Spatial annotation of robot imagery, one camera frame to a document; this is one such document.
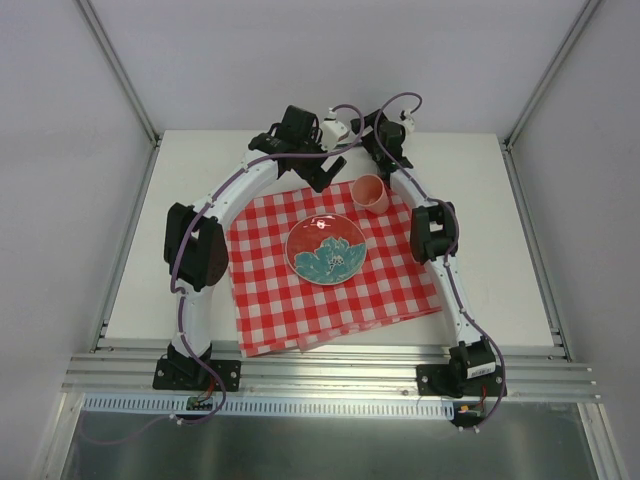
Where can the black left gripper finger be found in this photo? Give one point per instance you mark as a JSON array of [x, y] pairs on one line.
[[318, 183], [335, 168]]

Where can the red white checkered cloth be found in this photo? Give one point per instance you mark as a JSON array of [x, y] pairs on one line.
[[276, 310]]

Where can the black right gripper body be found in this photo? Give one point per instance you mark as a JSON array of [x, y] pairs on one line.
[[379, 155]]

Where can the salmon pink plastic cup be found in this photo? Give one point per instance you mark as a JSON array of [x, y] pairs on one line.
[[369, 192]]

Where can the aluminium frame post right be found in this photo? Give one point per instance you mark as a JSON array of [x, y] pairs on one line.
[[576, 30]]

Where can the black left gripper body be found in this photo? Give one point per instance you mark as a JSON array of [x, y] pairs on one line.
[[310, 166]]

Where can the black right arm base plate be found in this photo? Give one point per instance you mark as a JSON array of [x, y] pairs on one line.
[[438, 380]]

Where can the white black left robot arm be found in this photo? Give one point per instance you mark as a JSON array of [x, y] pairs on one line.
[[195, 246]]

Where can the aluminium front rail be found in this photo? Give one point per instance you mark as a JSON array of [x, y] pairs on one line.
[[334, 370]]

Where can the aluminium frame post left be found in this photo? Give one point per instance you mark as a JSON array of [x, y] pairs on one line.
[[100, 35]]

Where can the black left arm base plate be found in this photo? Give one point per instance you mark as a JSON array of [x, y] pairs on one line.
[[191, 376]]

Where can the aluminium frame post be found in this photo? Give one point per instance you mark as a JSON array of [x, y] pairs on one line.
[[100, 35], [576, 30]]

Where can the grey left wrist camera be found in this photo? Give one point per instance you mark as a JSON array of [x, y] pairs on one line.
[[333, 132]]

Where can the white slotted cable duct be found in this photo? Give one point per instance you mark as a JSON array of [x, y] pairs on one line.
[[271, 406]]

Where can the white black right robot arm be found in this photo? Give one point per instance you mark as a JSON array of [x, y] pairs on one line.
[[433, 239]]

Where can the red teal ceramic plate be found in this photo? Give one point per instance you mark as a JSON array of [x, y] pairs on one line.
[[326, 249]]

